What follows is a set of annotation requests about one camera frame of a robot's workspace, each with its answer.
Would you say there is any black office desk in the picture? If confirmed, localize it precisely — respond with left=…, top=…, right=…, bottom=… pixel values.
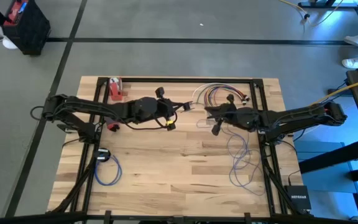
left=297, top=0, right=358, bottom=34

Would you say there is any thick yellow hanging cord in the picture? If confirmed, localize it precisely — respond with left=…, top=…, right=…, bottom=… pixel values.
left=311, top=75, right=358, bottom=105

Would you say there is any black plastic crate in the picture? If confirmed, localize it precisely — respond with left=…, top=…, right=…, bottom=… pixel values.
left=1, top=0, right=52, bottom=56

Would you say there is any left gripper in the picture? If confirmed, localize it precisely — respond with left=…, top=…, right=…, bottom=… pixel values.
left=154, top=87, right=188, bottom=131

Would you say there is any red box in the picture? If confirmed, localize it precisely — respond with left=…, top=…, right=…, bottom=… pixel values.
left=4, top=0, right=30, bottom=26

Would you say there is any black aluminium table frame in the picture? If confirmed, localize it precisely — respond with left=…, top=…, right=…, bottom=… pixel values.
left=0, top=77, right=357, bottom=224

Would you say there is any coiled blue cable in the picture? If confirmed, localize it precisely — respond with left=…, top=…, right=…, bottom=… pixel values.
left=94, top=154, right=123, bottom=187

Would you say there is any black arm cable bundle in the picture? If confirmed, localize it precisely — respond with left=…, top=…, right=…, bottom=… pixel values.
left=47, top=149, right=101, bottom=215
left=261, top=146, right=295, bottom=215

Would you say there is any red tape dispenser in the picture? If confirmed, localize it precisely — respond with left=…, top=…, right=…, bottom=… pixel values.
left=108, top=77, right=127, bottom=102

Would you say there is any red wire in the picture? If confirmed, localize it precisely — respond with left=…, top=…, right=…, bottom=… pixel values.
left=213, top=87, right=250, bottom=107

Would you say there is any green wire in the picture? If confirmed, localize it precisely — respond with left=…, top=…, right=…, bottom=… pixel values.
left=196, top=83, right=249, bottom=105

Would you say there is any long thin blue cord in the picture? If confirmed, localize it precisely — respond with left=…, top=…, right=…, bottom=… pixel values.
left=194, top=105, right=267, bottom=197

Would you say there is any black wire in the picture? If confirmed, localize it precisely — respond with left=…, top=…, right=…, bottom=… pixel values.
left=209, top=86, right=250, bottom=108

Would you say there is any yellow floor extension cord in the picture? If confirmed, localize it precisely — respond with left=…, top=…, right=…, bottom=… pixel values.
left=278, top=0, right=345, bottom=27

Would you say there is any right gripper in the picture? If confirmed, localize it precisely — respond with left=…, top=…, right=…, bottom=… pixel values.
left=204, top=95, right=251, bottom=135

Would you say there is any black Netgear network switch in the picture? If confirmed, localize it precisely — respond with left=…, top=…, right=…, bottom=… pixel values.
left=283, top=185, right=312, bottom=211

